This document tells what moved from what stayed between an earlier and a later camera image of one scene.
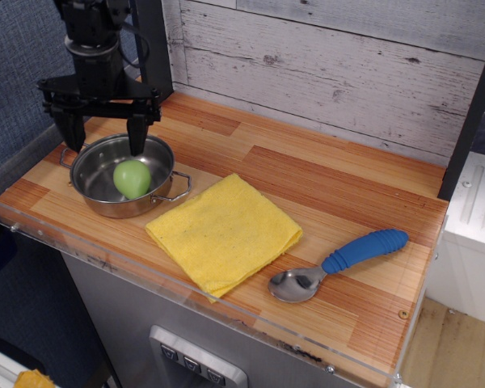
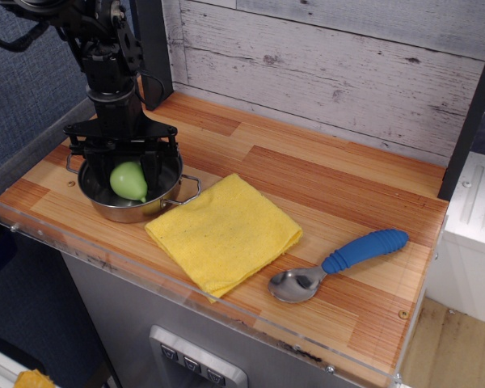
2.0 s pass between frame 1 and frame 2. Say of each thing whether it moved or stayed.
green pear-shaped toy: stayed
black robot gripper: moved
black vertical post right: stayed
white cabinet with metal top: stayed
